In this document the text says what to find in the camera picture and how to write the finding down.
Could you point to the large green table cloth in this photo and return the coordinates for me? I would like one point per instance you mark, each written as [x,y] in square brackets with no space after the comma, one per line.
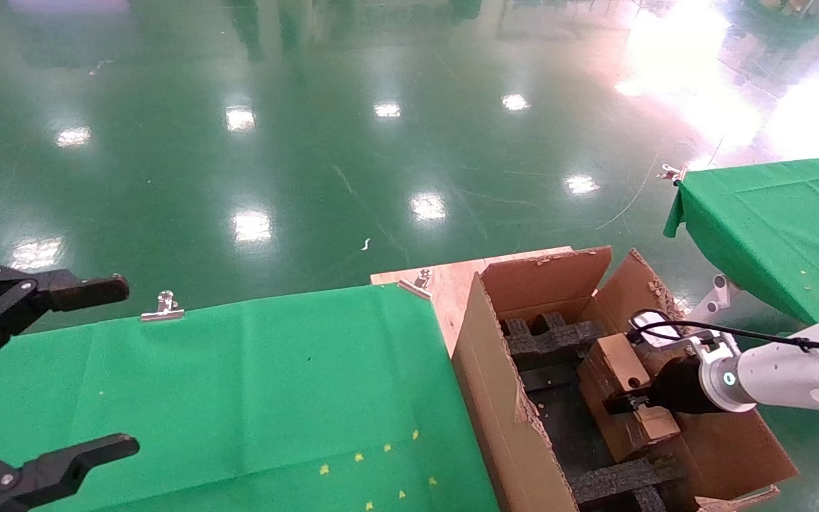
[203,384]

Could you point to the small brown cardboard box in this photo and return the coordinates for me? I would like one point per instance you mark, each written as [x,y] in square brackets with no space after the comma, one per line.
[619,363]

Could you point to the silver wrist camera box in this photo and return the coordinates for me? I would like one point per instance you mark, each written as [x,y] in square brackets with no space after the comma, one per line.
[655,336]

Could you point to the small green table cloth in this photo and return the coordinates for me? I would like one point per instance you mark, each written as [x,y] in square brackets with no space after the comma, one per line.
[772,220]

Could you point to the silver metal binder clip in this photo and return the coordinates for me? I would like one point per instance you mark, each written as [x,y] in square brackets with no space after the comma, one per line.
[672,172]
[420,281]
[162,309]

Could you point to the large open cardboard carton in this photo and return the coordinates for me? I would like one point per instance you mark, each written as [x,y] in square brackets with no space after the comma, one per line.
[495,398]

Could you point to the flat black foam liner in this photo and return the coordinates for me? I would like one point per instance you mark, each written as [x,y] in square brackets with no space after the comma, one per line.
[566,427]

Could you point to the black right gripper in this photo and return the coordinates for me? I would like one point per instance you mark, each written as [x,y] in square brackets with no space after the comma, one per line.
[680,387]

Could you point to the white table leg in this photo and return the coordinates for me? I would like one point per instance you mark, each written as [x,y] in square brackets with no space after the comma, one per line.
[716,295]

